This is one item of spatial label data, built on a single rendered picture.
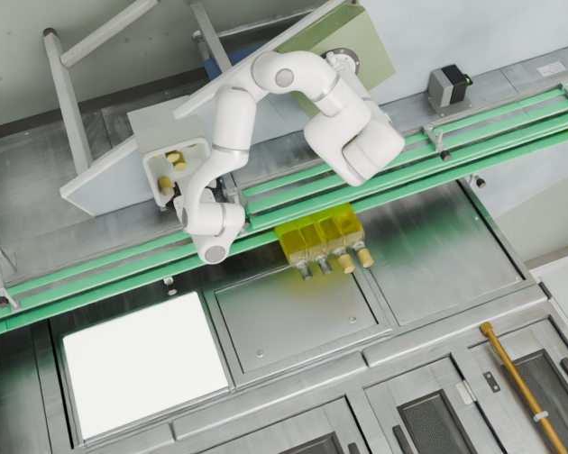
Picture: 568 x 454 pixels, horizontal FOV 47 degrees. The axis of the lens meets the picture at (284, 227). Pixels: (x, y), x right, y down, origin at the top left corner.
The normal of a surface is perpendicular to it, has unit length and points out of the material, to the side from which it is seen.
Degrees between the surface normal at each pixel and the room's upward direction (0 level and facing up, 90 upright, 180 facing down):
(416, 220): 89
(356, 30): 2
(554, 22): 0
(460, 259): 90
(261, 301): 90
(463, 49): 0
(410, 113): 90
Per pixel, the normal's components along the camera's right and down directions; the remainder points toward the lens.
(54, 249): -0.04, -0.56
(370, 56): 0.38, 0.75
